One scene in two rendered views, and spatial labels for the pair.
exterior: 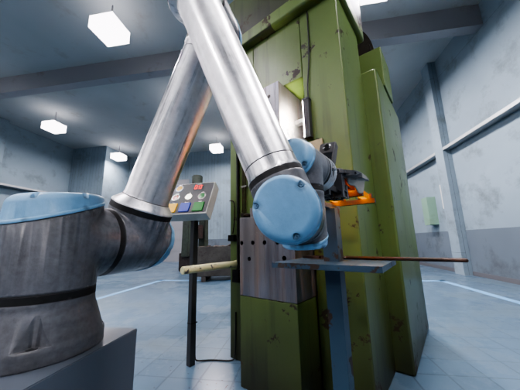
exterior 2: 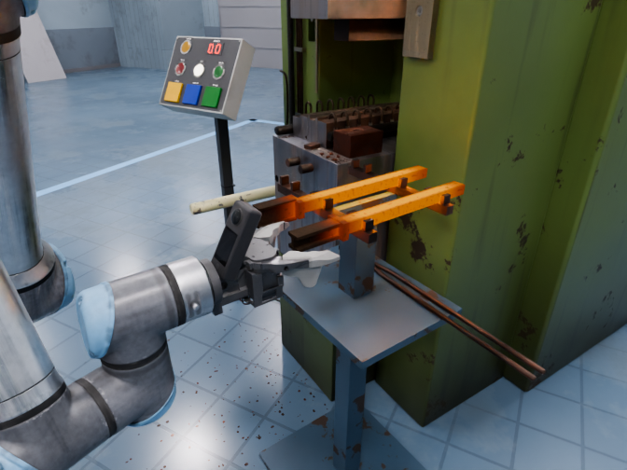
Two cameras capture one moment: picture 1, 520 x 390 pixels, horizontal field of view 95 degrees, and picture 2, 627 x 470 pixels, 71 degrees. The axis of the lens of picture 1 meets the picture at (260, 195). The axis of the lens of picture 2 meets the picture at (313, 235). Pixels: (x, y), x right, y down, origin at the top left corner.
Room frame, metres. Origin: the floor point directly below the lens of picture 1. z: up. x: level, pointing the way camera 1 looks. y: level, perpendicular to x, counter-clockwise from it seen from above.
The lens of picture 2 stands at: (0.12, -0.48, 1.29)
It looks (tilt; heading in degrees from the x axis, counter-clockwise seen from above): 27 degrees down; 19
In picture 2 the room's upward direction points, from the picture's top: straight up
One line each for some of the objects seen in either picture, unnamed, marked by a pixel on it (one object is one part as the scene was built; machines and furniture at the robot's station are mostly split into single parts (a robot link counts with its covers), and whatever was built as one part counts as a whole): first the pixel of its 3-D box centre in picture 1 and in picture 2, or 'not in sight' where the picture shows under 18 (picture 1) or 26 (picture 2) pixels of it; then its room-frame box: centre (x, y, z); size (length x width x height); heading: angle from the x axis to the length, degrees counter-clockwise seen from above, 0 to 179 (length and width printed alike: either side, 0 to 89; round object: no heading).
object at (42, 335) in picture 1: (42, 317); not in sight; (0.45, 0.39, 0.65); 0.19 x 0.19 x 0.10
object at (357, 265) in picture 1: (333, 263); (355, 292); (0.99, -0.29, 0.68); 0.40 x 0.30 x 0.02; 54
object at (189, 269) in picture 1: (212, 266); (244, 197); (1.57, 0.31, 0.62); 0.44 x 0.05 x 0.05; 142
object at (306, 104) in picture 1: (306, 71); not in sight; (1.35, -0.31, 1.83); 0.07 x 0.04 x 0.90; 52
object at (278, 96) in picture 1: (283, 127); not in sight; (1.57, -0.18, 1.56); 0.42 x 0.39 x 0.40; 142
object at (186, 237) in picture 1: (196, 220); not in sight; (7.09, 1.91, 1.40); 0.91 x 0.73 x 2.79; 170
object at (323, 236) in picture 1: (302, 217); (133, 379); (0.48, -0.08, 0.82); 0.12 x 0.09 x 0.12; 163
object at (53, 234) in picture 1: (58, 238); not in sight; (0.46, 0.39, 0.79); 0.17 x 0.15 x 0.18; 163
